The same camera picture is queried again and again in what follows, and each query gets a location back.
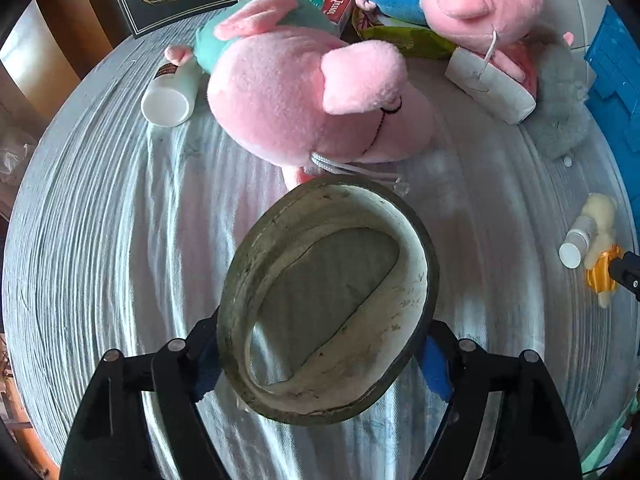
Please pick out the pig plush blue dress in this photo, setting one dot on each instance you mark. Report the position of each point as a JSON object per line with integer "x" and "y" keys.
{"x": 475, "y": 5}

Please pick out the pig plush green dress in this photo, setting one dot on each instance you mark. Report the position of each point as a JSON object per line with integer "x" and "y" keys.
{"x": 280, "y": 95}

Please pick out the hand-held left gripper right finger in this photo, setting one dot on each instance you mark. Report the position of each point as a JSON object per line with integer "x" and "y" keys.
{"x": 435, "y": 370}

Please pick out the white cream bottle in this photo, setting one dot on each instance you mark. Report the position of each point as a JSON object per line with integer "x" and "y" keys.
{"x": 167, "y": 105}

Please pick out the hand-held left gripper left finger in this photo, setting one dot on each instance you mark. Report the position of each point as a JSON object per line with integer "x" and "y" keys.
{"x": 202, "y": 375}

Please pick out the green snack packet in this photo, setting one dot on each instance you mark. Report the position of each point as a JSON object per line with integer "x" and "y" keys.
{"x": 415, "y": 42}

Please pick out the grey plush toy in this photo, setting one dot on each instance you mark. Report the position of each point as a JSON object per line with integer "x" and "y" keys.
{"x": 560, "y": 110}

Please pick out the white fabric tag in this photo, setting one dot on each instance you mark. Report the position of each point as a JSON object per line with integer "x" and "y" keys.
{"x": 490, "y": 87}

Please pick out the red carton box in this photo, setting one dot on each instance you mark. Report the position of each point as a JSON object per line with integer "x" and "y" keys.
{"x": 337, "y": 10}

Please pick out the curved wooden frame edge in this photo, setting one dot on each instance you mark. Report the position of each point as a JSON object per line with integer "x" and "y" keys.
{"x": 45, "y": 50}

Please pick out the green cloth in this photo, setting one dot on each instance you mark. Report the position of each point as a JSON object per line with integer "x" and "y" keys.
{"x": 615, "y": 445}

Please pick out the small white bottle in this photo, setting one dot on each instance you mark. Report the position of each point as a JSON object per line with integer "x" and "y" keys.
{"x": 572, "y": 252}

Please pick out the blue plastic storage container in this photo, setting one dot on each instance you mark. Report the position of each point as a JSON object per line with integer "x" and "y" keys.
{"x": 615, "y": 70}

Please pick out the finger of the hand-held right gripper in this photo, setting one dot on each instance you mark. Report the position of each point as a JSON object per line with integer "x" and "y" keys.
{"x": 627, "y": 270}

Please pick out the clear plastic bag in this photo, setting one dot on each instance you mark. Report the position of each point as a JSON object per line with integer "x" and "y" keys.
{"x": 12, "y": 157}

